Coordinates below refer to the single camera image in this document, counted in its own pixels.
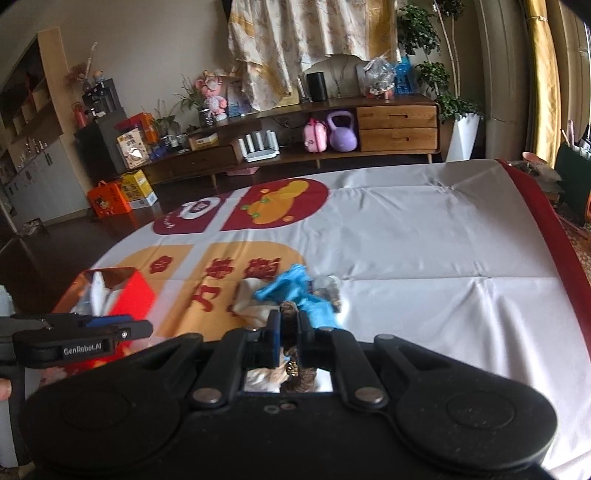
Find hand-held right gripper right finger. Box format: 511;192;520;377
297;311;435;410

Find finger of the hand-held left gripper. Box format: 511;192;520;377
9;313;135;330

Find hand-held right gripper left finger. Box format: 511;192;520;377
152;310;282;410

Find clear packet with brown contents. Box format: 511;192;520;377
244;276;343;394

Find red cardboard box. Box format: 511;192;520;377
50;267;158;372

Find white cloth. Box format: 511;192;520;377
230;277;279;326

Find blue rubber gloves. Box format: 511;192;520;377
254;264;345;329

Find orange gift box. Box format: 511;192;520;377
86;181;132;219

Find yellow carton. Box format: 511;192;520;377
119;169;159;208

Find printed white red tablecloth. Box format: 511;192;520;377
25;158;591;480

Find black mini fridge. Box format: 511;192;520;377
73;108;129;186

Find white router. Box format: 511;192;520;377
237;130;281;162

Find red and orange gift boxes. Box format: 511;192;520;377
115;113;160;144

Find purple kettlebell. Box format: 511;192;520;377
326;111;359;153

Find small cardboard box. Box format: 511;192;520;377
188;132;219;151

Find small leafy potted plant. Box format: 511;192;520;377
152;99;182;139

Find wooden tv cabinet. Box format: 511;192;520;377
137;93;456;186

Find green plant in vase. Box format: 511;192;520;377
172;75;219;128

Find pink plush doll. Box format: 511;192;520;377
196;71;230;124

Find black cylinder speaker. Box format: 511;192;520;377
307;71;329;103

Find dried flower bunch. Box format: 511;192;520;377
65;41;100;93

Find potted tree in white pot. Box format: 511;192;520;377
396;0;484;163

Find white scalloped board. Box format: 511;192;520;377
322;54;371;98

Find clear plastic bag of items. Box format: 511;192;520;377
362;56;398;98

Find blue plastic pack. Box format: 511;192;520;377
394;57;417;96

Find floral cover cloth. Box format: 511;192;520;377
225;0;399;96

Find green desk holder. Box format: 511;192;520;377
553;137;591;228

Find white standing air conditioner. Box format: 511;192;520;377
473;0;542;163

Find yellow curtain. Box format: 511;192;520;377
521;0;563;168

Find window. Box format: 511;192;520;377
558;0;591;155

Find wooden wall shelf cabinet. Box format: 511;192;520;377
0;27;89;228

